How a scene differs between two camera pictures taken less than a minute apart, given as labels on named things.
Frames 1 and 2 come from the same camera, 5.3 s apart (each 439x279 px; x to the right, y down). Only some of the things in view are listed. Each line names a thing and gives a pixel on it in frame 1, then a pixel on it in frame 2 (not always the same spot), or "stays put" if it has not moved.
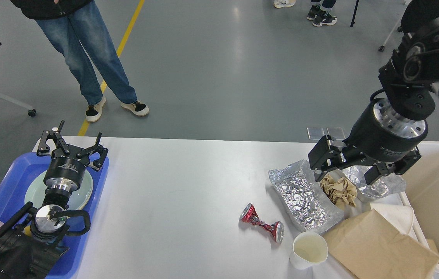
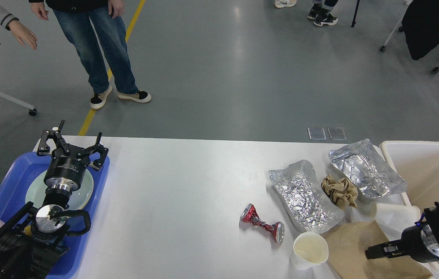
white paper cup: (309, 248) stays put
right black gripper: (378, 135) → (422, 241)
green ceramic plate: (35, 193) stays put
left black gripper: (66, 171) stays put
